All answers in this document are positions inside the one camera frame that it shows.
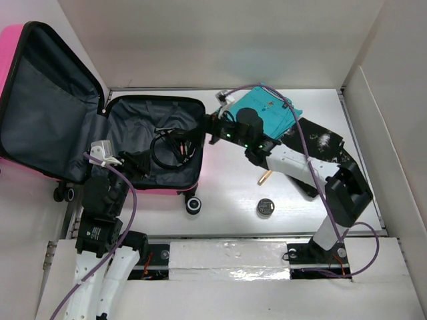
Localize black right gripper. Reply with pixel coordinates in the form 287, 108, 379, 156
183, 105, 250, 149

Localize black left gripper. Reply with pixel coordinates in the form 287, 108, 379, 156
103, 148, 151, 214

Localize teal shorts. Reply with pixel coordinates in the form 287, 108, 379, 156
228, 87, 296, 139

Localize gold lipstick tube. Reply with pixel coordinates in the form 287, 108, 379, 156
257, 171, 272, 186

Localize round black compact case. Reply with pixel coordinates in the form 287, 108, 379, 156
256, 198, 275, 218

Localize black white tie-dye shirt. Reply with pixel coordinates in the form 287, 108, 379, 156
280, 117, 358, 199

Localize pink hard-shell suitcase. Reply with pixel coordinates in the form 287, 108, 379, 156
1, 21, 205, 215

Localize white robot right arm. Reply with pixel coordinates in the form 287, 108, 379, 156
204, 108, 373, 264

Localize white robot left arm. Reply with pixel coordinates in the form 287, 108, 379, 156
64, 151, 151, 319

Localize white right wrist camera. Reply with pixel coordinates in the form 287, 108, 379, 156
215, 90, 235, 118

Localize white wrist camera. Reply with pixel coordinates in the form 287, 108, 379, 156
89, 140, 123, 167
215, 90, 235, 118

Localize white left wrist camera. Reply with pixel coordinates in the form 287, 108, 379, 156
89, 140, 123, 167

